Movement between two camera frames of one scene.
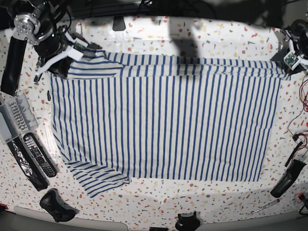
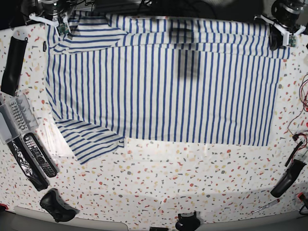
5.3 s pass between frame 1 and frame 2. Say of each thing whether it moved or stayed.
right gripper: moved
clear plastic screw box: stayed
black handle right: stayed
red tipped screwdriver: stayed
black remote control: stayed
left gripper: moved
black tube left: stayed
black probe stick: stayed
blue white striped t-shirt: moved
